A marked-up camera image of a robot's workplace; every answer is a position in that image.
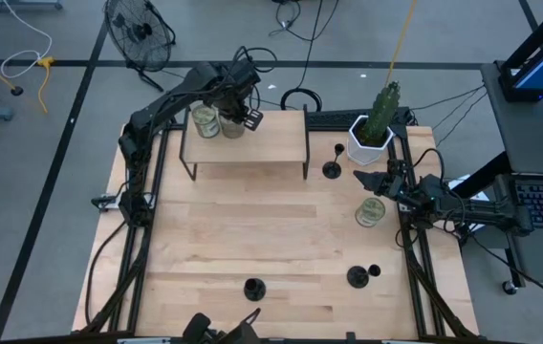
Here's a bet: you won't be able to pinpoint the white floor cable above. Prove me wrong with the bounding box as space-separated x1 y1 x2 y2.
0 0 54 80

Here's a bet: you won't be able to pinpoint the black keyboard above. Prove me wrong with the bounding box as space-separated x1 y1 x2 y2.
305 108 412 133

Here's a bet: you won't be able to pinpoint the glass jar candle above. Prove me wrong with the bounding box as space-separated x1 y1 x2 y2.
190 103 222 140
354 197 387 228
217 112 247 140

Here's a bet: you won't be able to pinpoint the small white box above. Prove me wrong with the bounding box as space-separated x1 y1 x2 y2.
90 192 124 213

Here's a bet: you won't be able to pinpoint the grey metal floor base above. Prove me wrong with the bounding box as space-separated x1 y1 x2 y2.
0 0 64 11

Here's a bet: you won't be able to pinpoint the black aluminium frame rails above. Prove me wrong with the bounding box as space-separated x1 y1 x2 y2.
384 107 481 340
78 105 191 335

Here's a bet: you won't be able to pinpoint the long black floor cable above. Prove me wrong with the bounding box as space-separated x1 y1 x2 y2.
294 0 325 90

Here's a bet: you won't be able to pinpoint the white hexagonal plant pot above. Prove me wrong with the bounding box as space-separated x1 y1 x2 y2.
346 114 396 167

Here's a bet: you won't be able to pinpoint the tangled black floor cable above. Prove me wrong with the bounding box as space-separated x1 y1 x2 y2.
269 0 340 43

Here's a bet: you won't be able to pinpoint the green cactus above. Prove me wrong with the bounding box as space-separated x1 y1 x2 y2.
362 80 402 144

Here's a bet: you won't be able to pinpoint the wooden shelf riser black legs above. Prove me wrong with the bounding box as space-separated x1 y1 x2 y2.
179 104 312 182

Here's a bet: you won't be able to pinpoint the yellow floor cable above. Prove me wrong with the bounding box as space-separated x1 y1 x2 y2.
35 55 57 115

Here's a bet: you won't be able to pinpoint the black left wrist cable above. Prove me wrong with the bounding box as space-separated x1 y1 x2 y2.
232 46 278 114

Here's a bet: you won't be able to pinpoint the black diagonal desk leg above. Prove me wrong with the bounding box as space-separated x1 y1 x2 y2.
446 150 512 200

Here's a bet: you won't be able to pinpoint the coiled black cable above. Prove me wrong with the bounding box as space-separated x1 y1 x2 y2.
279 87 323 114

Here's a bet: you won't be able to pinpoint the grey desk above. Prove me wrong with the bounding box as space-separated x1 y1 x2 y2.
480 60 543 176

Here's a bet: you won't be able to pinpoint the black desk cable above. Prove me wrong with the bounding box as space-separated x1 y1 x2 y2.
432 88 489 147
409 84 487 112

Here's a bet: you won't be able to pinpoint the black candlestick holder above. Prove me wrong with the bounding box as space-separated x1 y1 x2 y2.
346 263 382 290
243 277 268 303
321 142 346 181

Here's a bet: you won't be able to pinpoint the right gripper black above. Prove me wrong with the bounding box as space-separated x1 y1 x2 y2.
353 159 409 202

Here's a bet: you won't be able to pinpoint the black floor fan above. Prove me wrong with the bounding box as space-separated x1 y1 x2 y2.
103 0 177 93

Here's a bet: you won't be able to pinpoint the black cable beside frame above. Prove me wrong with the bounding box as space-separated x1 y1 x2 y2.
83 222 129 326

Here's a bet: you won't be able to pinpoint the black handheld device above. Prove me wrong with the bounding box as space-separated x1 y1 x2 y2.
181 307 262 344

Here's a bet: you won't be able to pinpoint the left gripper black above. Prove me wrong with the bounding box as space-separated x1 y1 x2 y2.
213 57 265 132

